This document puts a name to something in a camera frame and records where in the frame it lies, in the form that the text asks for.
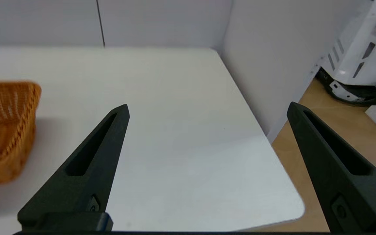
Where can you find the orange woven wicker basket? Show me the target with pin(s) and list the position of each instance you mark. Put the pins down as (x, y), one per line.
(8, 130)

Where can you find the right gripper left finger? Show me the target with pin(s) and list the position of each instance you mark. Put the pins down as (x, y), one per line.
(86, 169)

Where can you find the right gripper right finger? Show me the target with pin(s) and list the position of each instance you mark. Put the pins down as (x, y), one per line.
(344, 169)

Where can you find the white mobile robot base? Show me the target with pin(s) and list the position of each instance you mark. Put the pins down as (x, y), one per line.
(361, 55)

